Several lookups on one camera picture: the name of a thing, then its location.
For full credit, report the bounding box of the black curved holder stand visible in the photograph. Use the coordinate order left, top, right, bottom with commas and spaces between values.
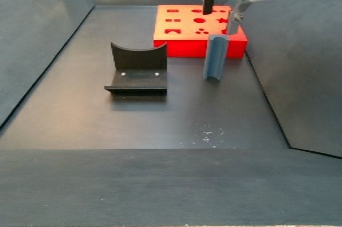
105, 44, 168, 94

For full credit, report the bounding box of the blue arch object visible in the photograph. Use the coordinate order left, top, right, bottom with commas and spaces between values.
204, 35, 230, 80

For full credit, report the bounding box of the red shape sorting board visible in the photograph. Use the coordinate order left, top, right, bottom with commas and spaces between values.
153, 4, 249, 60

